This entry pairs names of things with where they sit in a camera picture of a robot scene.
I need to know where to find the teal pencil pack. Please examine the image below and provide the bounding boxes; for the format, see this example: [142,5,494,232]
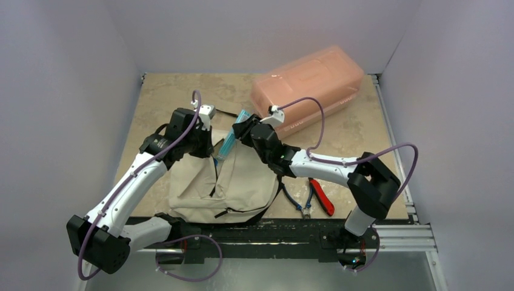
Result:
[216,109,251,161]

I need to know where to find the beige canvas backpack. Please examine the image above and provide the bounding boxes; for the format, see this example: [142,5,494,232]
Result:
[169,141,281,224]

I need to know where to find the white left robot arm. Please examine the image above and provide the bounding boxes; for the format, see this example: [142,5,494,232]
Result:
[66,105,216,274]

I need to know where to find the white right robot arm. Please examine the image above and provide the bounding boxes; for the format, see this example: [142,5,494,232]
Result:
[232,115,401,247]

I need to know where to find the translucent pink plastic box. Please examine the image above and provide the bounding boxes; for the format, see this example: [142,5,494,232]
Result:
[250,45,364,138]

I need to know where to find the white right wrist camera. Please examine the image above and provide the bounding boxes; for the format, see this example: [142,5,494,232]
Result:
[260,105,285,129]

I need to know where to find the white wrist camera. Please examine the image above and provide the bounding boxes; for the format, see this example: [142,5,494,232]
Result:
[260,105,285,129]
[191,101,216,131]

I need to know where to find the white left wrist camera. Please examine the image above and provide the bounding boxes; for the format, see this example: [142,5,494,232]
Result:
[191,101,216,131]

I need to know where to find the blue handled pliers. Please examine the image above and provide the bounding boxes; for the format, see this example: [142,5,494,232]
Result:
[281,182,315,219]

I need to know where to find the red handled cutter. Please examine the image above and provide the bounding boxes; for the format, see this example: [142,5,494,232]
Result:
[309,178,335,216]

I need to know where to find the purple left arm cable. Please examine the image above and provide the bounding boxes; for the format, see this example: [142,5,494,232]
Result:
[77,90,202,281]

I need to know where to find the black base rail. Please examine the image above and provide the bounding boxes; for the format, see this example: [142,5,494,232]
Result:
[144,218,380,266]

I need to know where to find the aluminium frame rail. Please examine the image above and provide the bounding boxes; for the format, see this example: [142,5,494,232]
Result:
[370,74,437,252]

